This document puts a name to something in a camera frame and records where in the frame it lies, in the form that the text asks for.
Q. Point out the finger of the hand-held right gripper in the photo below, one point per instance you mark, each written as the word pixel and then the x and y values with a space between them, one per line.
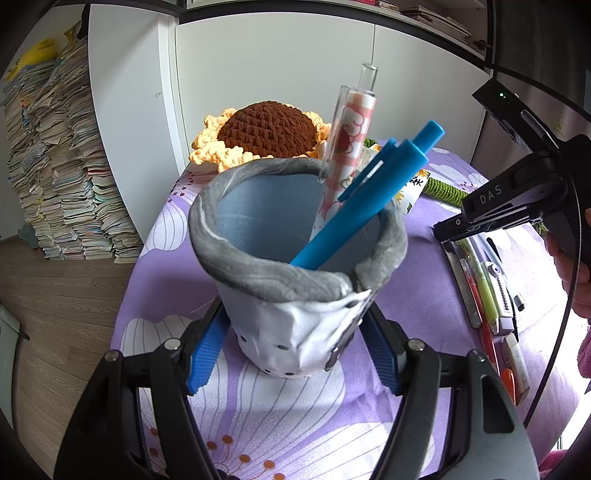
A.
pixel 485 224

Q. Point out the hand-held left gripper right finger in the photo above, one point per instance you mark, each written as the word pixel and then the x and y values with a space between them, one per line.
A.
pixel 383 355

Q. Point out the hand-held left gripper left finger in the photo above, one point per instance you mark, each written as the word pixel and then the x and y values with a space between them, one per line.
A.
pixel 207 350

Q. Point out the grey felt pen holder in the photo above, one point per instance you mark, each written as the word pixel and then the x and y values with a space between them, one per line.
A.
pixel 277 332

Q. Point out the orange utility cutter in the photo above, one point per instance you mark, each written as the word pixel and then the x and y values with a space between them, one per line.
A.
pixel 509 387

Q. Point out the person's right hand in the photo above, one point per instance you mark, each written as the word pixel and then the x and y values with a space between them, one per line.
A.
pixel 577 286

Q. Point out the translucent grey pen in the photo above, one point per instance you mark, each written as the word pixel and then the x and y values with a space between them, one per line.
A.
pixel 480 247

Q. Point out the black pen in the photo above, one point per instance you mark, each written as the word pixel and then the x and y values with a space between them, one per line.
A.
pixel 508 281

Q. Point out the metal ruler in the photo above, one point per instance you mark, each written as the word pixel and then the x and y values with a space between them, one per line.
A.
pixel 461 286

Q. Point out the yellow-green highlighter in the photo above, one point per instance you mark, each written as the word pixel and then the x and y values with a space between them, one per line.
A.
pixel 489 290

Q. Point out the purple floral tablecloth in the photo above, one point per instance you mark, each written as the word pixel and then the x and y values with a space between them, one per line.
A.
pixel 415 286

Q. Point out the sunflower print card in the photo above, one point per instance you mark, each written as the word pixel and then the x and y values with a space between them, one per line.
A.
pixel 412 194

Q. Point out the white lavender retractable eraser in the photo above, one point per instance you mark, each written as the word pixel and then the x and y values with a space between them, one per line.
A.
pixel 503 304

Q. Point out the red slim pen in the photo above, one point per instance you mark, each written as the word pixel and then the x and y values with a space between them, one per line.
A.
pixel 482 323

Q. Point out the blue retractable pen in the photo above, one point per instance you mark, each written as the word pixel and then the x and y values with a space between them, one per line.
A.
pixel 360 212

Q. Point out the white block eraser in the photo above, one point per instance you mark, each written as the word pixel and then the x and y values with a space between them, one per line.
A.
pixel 516 362

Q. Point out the pink checked pen clear cap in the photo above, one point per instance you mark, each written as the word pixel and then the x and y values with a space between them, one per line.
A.
pixel 355 129

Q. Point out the shelf of books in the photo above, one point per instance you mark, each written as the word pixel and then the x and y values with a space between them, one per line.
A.
pixel 429 18

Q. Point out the pink fleece jacket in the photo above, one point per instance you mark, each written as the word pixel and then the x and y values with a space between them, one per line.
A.
pixel 554 468

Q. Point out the crochet sunflower with green stem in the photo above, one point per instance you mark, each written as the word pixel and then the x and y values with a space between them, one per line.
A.
pixel 263 129

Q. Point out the stack of books and papers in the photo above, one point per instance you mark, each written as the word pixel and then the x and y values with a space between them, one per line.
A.
pixel 69 161

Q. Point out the white cabinet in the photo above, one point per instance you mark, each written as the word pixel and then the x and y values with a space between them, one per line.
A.
pixel 277 69

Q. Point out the yellow plush toy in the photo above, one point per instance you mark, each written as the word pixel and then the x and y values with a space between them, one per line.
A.
pixel 34 55

